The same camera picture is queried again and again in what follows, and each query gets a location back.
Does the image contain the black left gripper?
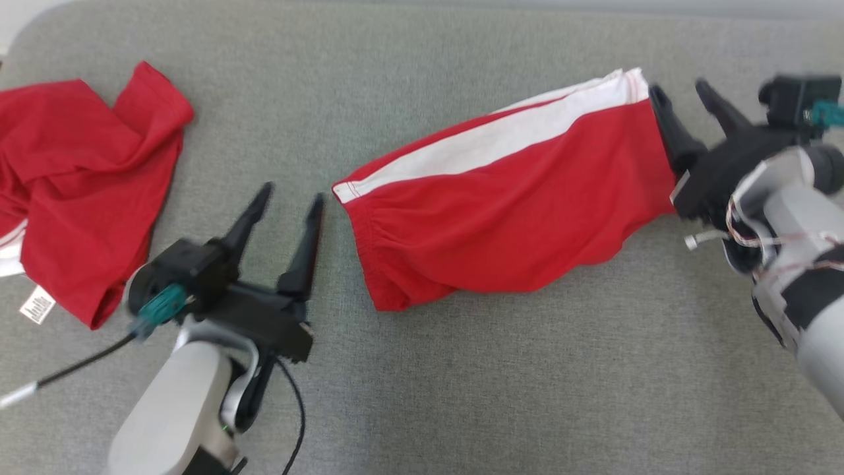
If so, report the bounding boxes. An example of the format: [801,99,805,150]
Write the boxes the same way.
[191,182,325,364]

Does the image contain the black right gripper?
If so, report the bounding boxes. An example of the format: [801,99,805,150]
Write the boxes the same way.
[648,79,802,222]

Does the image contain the red basketball jersey white trim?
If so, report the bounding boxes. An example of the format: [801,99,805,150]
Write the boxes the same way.
[0,61,195,331]

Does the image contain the red shorts white stripe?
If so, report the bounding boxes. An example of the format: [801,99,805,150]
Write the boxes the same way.
[332,67,680,312]

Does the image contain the thin red white wires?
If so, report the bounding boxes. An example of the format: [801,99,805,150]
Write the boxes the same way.
[725,191,844,272]

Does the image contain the right teal plug black cable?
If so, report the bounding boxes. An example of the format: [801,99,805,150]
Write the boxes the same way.
[808,99,844,129]

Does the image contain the teal plug black cable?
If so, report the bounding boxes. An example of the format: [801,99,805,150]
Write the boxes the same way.
[808,99,844,129]
[0,284,192,410]

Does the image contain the left teal plug black cable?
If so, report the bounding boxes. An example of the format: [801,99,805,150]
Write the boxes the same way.
[0,284,192,410]

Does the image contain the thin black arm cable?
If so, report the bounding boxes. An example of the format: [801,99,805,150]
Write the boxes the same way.
[274,356,307,475]

